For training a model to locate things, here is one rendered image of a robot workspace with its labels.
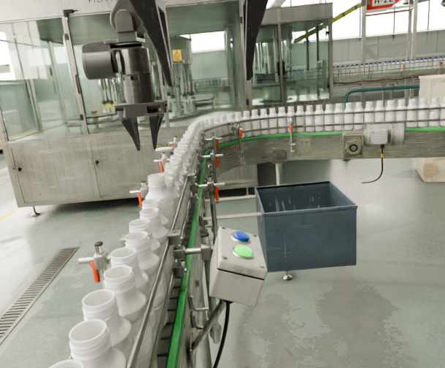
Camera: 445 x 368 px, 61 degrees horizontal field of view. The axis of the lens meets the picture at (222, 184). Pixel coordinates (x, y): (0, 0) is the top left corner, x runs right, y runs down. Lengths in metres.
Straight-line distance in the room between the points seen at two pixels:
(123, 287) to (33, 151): 4.26
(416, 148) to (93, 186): 3.37
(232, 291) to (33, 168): 4.26
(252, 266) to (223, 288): 0.06
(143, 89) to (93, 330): 0.49
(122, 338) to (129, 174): 3.99
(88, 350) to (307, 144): 2.24
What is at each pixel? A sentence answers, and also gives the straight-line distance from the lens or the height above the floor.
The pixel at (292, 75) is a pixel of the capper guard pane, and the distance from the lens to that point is 6.20.
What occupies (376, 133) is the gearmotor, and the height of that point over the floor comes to 1.00.
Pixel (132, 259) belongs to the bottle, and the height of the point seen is 1.16.
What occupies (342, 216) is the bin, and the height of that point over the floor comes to 0.91.
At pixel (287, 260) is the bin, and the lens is 1.34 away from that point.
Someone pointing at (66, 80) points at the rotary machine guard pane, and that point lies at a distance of 4.50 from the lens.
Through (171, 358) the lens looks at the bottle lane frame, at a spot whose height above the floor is 1.00.
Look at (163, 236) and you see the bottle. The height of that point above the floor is 1.12.
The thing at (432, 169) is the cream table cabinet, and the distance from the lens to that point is 4.99.
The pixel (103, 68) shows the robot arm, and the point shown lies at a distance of 0.80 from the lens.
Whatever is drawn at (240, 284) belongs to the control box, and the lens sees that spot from 0.62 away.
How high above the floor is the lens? 1.40
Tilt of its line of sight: 16 degrees down
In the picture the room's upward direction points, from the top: 5 degrees counter-clockwise
